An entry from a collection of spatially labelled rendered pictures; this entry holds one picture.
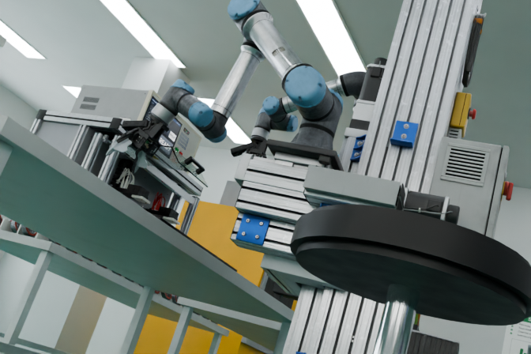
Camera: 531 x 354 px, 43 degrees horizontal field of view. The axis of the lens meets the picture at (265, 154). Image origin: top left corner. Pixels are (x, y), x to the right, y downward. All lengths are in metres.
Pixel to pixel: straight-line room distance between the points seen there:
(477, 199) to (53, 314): 5.19
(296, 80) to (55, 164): 0.74
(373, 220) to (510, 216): 7.08
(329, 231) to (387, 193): 1.00
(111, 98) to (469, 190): 1.54
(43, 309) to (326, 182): 5.20
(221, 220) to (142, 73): 1.87
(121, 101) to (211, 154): 6.56
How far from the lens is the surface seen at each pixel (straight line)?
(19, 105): 10.67
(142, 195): 2.68
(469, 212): 2.10
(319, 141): 2.08
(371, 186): 1.85
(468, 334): 7.56
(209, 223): 6.69
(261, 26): 2.23
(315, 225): 0.87
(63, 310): 6.68
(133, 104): 2.81
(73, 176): 1.93
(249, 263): 6.35
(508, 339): 7.52
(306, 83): 2.01
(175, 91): 2.25
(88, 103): 2.97
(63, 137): 2.77
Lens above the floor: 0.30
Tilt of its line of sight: 19 degrees up
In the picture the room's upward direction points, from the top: 18 degrees clockwise
